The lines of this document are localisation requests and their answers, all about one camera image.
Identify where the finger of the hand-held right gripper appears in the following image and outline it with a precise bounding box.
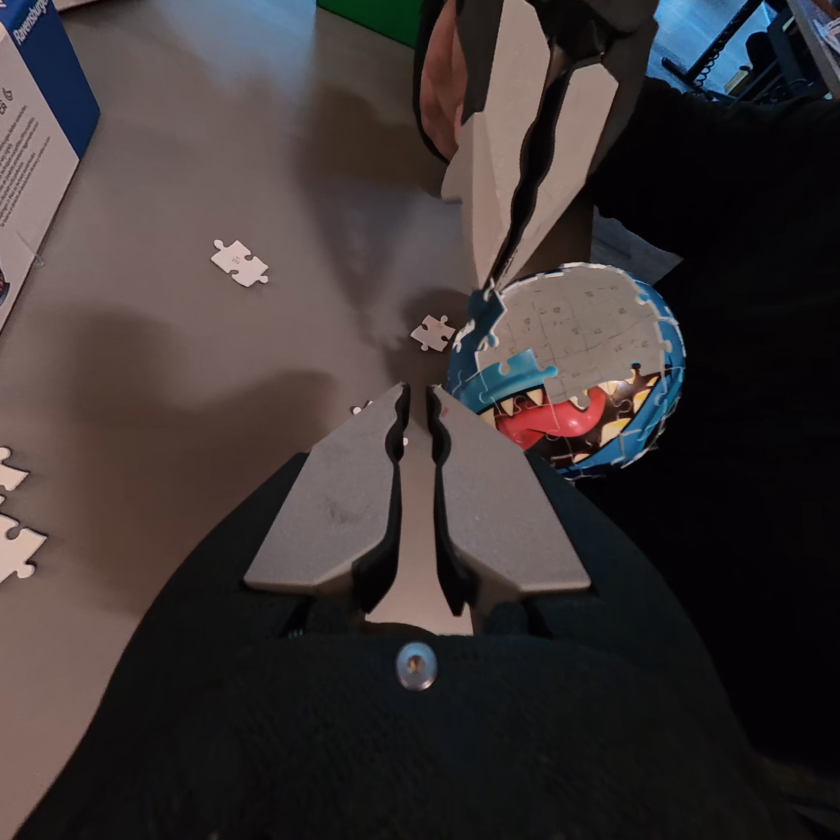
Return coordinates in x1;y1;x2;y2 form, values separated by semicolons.
502;56;622;284
441;0;567;293

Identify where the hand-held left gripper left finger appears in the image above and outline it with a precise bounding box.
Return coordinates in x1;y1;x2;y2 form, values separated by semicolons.
244;382;411;614

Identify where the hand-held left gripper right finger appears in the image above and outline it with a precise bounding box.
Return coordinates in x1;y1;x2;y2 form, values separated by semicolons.
427;384;592;618

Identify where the blue puzzle ball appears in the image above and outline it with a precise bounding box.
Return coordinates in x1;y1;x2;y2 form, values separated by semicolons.
446;262;688;487

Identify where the colourful cartoon puzzle box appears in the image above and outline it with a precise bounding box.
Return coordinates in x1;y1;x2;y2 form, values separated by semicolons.
0;0;101;329

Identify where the person's right hand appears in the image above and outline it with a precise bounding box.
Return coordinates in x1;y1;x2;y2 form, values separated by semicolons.
413;0;470;165

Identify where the green plastic bin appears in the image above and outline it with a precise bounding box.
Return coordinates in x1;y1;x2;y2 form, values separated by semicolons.
316;0;424;47

